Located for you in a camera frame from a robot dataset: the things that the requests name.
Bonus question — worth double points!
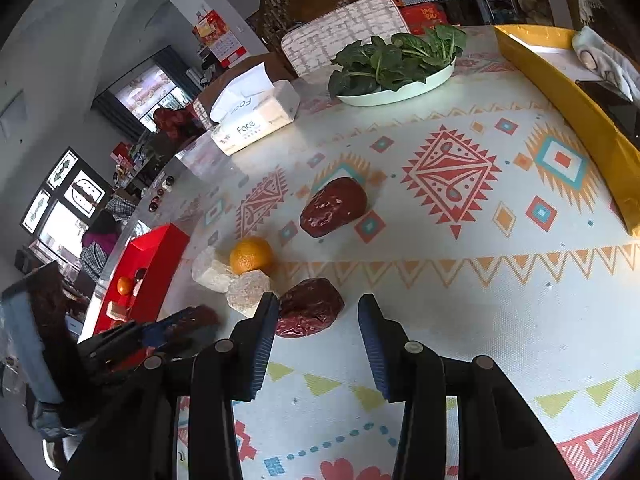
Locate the small orange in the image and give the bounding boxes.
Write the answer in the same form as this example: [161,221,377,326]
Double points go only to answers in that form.
[116,276,134,296]

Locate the wrinkled red date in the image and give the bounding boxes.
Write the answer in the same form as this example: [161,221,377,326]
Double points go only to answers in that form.
[276,278,345,338]

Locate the dark round plum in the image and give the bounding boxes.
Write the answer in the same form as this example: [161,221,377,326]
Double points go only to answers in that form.
[134,268,146,282]

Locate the dark red date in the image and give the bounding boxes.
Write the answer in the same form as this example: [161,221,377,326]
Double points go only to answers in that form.
[165,304,219,341]

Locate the red tray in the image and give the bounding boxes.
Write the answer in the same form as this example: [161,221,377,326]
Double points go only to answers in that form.
[89,223,190,335]

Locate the small orange mandarin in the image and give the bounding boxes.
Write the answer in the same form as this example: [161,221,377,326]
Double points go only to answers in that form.
[229,236,276,275]

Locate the large red date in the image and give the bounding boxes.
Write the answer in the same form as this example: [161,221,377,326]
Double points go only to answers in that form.
[299,177,368,238]

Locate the white tissue box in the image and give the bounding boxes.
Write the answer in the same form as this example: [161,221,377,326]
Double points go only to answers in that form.
[209,63,300,156]

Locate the brown chair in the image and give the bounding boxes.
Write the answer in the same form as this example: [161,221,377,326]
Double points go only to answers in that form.
[192,52,294,111]

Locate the black tablet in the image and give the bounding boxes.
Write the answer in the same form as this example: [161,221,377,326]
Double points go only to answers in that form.
[576,80,640,150]

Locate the white plate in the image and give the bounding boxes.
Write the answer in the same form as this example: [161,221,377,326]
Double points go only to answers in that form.
[335,56,458,109]

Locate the green spinach leaves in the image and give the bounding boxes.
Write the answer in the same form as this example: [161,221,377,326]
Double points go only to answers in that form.
[328,24,466,98]

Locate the white glove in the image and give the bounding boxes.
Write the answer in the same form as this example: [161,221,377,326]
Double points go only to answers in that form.
[572,26,640,106]

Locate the yellow cardboard box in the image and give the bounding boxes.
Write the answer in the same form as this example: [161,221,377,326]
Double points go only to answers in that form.
[494,24,640,237]

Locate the wall calendar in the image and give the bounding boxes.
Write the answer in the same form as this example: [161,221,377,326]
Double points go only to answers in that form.
[192,10,247,68]

